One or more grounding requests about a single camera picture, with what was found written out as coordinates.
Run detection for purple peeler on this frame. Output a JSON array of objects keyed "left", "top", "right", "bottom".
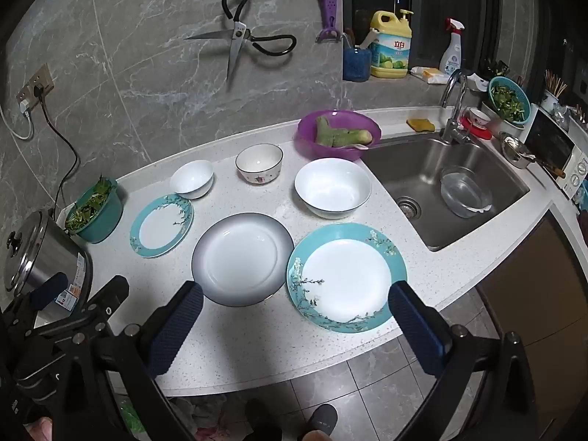
[{"left": 314, "top": 0, "right": 345, "bottom": 43}]

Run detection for leafy greens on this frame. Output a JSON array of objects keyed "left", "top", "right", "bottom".
[{"left": 64, "top": 175, "right": 115, "bottom": 233}]

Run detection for teal colander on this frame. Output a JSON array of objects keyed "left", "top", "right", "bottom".
[{"left": 488, "top": 76, "right": 531, "bottom": 126}]

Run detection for long peeled green gourd piece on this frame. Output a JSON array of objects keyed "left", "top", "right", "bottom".
[{"left": 333, "top": 126, "right": 374, "bottom": 148}]

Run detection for stainless steel rice cooker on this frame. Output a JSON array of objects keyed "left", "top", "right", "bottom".
[{"left": 4, "top": 209, "right": 94, "bottom": 327}]

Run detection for chrome faucet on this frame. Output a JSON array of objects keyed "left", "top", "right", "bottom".
[{"left": 438, "top": 70, "right": 472, "bottom": 145}]

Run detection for wall power outlet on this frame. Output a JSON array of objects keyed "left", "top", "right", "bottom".
[{"left": 16, "top": 63, "right": 55, "bottom": 110}]

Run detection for large teal floral plate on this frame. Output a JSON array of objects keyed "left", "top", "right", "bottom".
[{"left": 287, "top": 222, "right": 408, "bottom": 334}]

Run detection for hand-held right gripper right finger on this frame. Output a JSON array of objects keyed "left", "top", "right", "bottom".
[{"left": 388, "top": 280, "right": 552, "bottom": 441}]

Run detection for white power cable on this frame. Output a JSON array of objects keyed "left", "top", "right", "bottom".
[{"left": 0, "top": 100, "right": 35, "bottom": 141}]

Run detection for clear glass bowl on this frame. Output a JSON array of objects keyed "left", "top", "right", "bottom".
[{"left": 440, "top": 166, "right": 494, "bottom": 219}]

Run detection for large white bowl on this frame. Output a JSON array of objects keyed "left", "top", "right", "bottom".
[{"left": 294, "top": 157, "right": 372, "bottom": 219}]

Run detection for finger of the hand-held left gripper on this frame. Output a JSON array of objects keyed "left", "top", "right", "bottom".
[
  {"left": 9, "top": 272, "right": 71, "bottom": 327},
  {"left": 41, "top": 275, "right": 130, "bottom": 338}
]

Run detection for chopstick holder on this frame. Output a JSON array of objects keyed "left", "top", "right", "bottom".
[{"left": 539, "top": 70, "right": 568, "bottom": 111}]

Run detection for purple plastic basin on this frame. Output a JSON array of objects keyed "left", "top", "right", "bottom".
[{"left": 294, "top": 109, "right": 383, "bottom": 162}]

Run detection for teal bowl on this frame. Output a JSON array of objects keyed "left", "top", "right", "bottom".
[{"left": 64, "top": 177, "right": 124, "bottom": 244}]

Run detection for small teal floral plate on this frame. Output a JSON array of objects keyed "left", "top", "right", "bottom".
[{"left": 129, "top": 194, "right": 194, "bottom": 259}]

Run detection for small plain white bowl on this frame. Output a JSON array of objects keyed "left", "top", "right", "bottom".
[{"left": 169, "top": 160, "right": 215, "bottom": 200}]

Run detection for dark slipper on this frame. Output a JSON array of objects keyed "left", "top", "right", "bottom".
[{"left": 305, "top": 403, "right": 338, "bottom": 435}]

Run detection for cardboard box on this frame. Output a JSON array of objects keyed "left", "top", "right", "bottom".
[{"left": 475, "top": 214, "right": 588, "bottom": 441}]

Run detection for white bowl with floral print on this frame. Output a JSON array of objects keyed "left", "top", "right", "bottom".
[{"left": 235, "top": 143, "right": 284, "bottom": 187}]

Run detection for short peeled green gourd piece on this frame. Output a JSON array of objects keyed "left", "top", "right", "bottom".
[{"left": 315, "top": 116, "right": 341, "bottom": 146}]

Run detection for grey rimmed white plate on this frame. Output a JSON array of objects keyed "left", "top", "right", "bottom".
[{"left": 191, "top": 212, "right": 295, "bottom": 307}]

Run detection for stainless steel sink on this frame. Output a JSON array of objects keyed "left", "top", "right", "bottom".
[{"left": 363, "top": 137, "right": 531, "bottom": 252}]

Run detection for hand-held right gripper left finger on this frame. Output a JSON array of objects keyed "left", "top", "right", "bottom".
[{"left": 57, "top": 280, "right": 205, "bottom": 441}]

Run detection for plastic trash bag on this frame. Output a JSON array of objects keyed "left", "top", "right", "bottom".
[{"left": 170, "top": 395, "right": 249, "bottom": 441}]

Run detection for blue utensil cup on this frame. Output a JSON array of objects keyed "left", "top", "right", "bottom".
[{"left": 343, "top": 46, "right": 372, "bottom": 82}]

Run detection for black power cable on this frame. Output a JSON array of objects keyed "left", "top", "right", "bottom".
[{"left": 34, "top": 83, "right": 81, "bottom": 219}]

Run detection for black handled kitchen scissors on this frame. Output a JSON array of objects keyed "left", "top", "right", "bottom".
[{"left": 184, "top": 0, "right": 297, "bottom": 84}]

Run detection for small red rimmed cup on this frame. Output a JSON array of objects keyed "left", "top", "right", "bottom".
[{"left": 466, "top": 107, "right": 491, "bottom": 130}]

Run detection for white spray bottle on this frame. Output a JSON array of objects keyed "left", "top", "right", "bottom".
[{"left": 438, "top": 18, "right": 465, "bottom": 76}]

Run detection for yellow detergent bottle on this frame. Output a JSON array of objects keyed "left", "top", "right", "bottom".
[{"left": 370, "top": 9, "right": 413, "bottom": 79}]

